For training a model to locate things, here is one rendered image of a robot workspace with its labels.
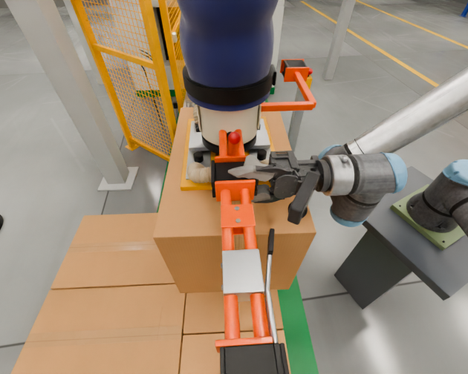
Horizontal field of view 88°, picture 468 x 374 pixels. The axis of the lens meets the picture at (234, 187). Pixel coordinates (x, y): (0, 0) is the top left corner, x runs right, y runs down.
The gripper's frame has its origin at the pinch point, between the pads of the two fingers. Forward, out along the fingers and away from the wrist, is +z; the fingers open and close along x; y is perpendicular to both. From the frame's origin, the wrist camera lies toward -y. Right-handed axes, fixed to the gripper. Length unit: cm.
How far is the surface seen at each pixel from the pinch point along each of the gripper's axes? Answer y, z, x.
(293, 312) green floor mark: 6, -37, -124
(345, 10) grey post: 334, -163, -36
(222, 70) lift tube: 16.7, 1.3, 17.6
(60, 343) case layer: -13, 67, -69
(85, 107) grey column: 123, 95, -46
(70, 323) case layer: -6, 66, -69
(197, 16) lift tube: 18.2, 5.5, 26.6
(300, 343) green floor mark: -10, -37, -124
